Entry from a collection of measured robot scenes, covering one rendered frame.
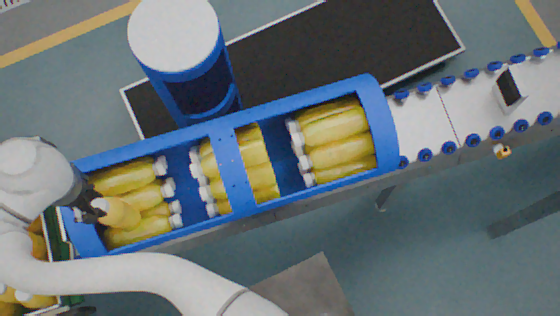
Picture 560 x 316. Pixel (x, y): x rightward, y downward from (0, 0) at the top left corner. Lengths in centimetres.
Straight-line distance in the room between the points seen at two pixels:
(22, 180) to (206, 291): 38
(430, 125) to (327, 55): 102
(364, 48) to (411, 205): 75
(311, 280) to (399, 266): 110
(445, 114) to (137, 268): 122
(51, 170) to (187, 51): 86
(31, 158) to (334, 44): 196
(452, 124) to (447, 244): 98
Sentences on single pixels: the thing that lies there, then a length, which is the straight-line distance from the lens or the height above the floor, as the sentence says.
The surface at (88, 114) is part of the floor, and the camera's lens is 306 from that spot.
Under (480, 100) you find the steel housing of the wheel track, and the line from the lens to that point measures 200.
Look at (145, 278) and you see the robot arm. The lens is 99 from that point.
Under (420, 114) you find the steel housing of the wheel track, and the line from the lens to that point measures 194.
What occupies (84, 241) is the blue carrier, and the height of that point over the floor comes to 119.
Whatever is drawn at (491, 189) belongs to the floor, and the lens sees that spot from 292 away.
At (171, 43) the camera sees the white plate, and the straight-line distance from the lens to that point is 192.
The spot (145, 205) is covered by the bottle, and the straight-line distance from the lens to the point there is 172.
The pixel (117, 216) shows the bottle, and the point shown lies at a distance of 155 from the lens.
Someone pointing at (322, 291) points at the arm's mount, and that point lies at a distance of 171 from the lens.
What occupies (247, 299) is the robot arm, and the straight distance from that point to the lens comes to 91.
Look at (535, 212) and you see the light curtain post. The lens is 238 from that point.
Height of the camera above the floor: 272
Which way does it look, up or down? 75 degrees down
